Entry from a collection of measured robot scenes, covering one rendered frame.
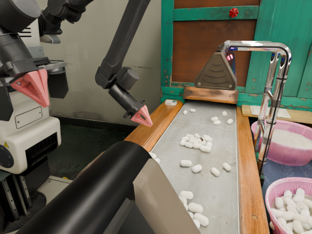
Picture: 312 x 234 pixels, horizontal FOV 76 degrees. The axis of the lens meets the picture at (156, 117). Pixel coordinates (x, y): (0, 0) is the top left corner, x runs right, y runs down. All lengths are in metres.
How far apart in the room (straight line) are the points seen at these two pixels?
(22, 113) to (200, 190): 0.69
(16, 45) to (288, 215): 0.71
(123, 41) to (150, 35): 1.43
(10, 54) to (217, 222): 0.57
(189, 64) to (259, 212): 0.88
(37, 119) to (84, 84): 1.70
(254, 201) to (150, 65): 1.82
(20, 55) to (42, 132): 0.47
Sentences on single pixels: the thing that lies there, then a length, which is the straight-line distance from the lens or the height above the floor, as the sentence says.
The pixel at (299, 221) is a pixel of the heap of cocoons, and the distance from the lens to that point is 0.61.
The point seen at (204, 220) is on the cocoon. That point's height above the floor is 0.76.
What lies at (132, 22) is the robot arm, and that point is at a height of 1.18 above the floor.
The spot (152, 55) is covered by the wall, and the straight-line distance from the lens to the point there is 2.17.
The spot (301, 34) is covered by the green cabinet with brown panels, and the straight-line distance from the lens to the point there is 1.22.
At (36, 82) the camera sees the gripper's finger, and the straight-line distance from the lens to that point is 0.49.
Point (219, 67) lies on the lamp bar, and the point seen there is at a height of 1.08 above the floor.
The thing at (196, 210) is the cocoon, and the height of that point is 0.75.
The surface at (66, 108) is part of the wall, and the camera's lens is 2.90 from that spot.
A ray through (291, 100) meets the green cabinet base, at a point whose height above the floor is 0.82.
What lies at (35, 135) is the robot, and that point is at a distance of 0.90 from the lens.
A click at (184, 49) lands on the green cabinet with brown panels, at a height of 1.06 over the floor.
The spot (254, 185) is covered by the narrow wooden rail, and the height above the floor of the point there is 0.76.
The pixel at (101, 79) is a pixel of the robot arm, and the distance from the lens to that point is 0.77.
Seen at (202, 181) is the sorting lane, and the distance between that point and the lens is 0.63.
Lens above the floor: 1.14
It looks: 22 degrees down
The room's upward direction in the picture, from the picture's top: straight up
